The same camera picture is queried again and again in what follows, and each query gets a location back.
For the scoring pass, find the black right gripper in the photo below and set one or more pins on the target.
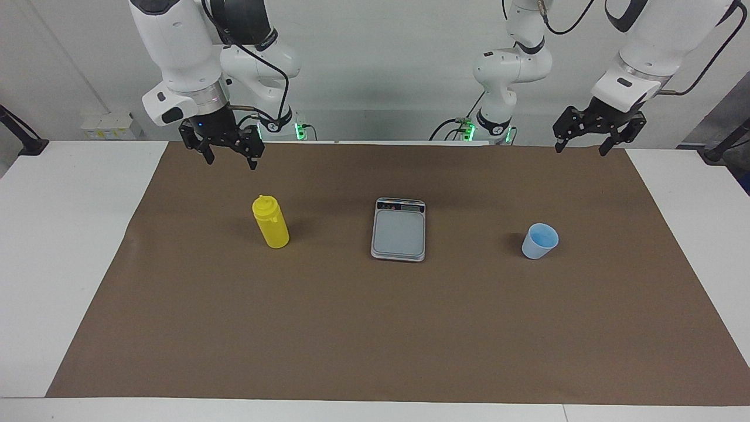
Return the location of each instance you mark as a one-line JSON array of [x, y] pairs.
[[220, 132]]

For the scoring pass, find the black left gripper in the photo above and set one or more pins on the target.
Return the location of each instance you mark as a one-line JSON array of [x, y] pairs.
[[603, 120]]

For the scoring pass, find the yellow squeeze bottle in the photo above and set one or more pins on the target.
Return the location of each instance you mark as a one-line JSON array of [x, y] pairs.
[[271, 225]]

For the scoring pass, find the light blue plastic cup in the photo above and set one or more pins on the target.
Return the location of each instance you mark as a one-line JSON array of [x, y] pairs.
[[539, 243]]

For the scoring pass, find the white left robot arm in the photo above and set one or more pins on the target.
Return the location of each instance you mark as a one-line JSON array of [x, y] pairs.
[[656, 35]]

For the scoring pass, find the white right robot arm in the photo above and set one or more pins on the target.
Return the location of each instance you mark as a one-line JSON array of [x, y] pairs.
[[176, 47]]

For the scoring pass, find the silver digital kitchen scale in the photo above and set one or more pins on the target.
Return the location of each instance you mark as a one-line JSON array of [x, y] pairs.
[[398, 231]]

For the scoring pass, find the black clamp stand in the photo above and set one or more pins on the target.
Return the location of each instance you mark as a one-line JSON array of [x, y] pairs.
[[720, 151], [26, 143]]

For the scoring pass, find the brown paper mat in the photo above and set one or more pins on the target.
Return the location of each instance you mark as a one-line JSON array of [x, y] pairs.
[[375, 328]]

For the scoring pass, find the white wall socket box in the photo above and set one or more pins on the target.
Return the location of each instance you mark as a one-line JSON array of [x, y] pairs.
[[111, 126]]

